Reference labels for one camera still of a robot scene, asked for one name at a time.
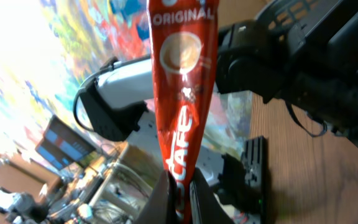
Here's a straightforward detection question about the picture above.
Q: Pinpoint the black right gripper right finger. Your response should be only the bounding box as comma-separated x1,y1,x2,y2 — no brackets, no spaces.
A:
190,168,234,224

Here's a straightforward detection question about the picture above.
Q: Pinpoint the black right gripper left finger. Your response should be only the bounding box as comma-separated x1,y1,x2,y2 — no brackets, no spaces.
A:
134,170,177,224

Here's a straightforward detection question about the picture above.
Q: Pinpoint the red candy bar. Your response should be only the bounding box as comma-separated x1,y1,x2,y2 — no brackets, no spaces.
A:
147,0,219,223

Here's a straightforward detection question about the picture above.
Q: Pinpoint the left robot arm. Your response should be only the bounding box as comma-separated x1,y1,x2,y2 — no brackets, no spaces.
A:
74,0,358,147

